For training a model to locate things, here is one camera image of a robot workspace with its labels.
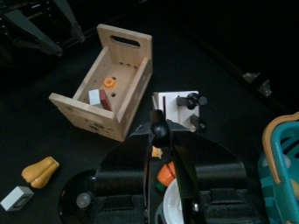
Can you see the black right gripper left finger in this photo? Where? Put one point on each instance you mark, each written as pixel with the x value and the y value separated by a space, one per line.
pixel 123 175

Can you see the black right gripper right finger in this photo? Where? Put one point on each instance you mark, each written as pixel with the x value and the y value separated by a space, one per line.
pixel 218 172

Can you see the green toy food piece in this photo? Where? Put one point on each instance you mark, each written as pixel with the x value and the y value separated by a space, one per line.
pixel 161 186

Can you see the orange toy carrot piece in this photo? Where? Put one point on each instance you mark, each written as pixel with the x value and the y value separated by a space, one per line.
pixel 166 174

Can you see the small yellow toy food piece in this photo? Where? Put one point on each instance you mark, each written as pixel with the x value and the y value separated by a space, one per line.
pixel 157 152

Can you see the black round pot lid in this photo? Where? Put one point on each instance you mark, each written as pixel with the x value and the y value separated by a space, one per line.
pixel 78 198

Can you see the white plate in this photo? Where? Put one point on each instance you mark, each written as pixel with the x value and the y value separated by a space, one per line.
pixel 173 204

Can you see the yellow toy squash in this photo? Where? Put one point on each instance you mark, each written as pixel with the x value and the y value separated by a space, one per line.
pixel 39 172

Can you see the red toy block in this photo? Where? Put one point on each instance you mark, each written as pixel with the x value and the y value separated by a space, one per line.
pixel 104 99

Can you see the white knife block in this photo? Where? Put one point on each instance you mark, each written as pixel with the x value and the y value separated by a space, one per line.
pixel 171 102

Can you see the white toy block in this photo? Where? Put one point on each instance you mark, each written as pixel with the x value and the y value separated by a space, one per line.
pixel 95 97

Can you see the white and grey rectangular block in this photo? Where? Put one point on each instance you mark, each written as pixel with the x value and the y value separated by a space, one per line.
pixel 16 198

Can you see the orange toy nut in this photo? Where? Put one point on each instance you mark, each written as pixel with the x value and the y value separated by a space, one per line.
pixel 110 82

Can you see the grey metal frame bracket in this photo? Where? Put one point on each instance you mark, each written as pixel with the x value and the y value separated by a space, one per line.
pixel 266 88
pixel 251 77

